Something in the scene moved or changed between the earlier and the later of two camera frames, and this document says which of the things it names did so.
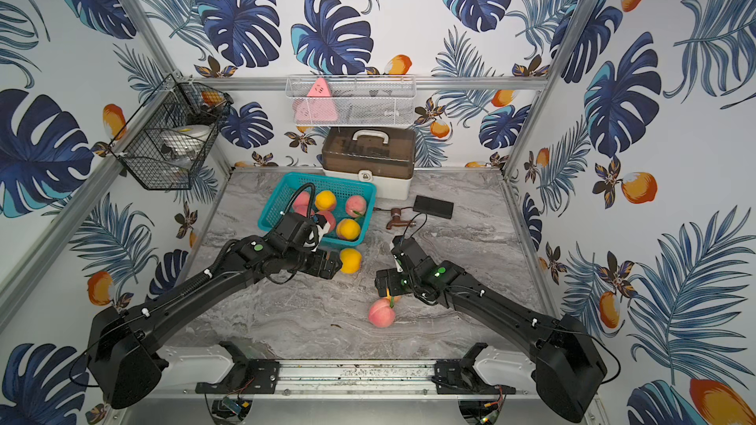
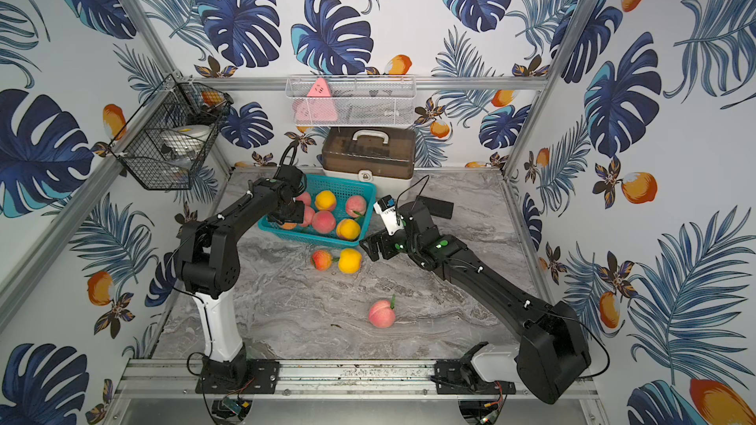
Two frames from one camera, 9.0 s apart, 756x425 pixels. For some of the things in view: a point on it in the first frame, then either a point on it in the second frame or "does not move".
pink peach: x=355 y=206 does not move
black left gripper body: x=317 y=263 -> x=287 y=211
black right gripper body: x=398 y=282 -> x=391 y=245
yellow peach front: x=347 y=229 does not move
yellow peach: x=325 y=200 does not move
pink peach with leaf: x=301 y=202 does not move
